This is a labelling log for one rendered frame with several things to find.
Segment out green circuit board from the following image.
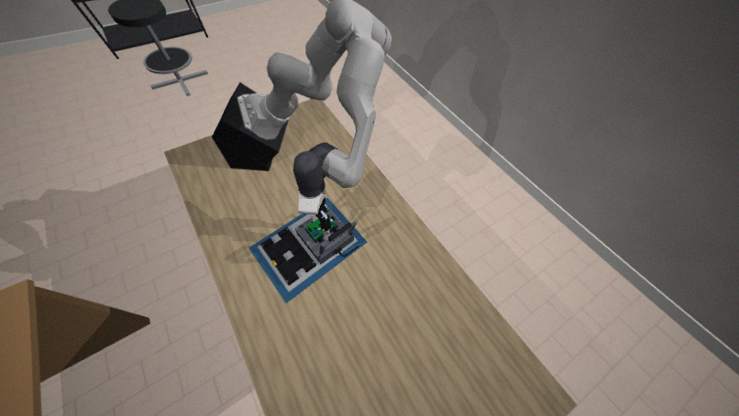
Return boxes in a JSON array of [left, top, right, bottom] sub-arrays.
[[305, 216, 336, 240]]

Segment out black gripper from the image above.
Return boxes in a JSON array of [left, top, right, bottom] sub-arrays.
[[311, 198, 331, 235]]

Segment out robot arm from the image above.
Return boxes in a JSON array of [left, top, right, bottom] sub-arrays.
[[237, 0, 392, 214]]

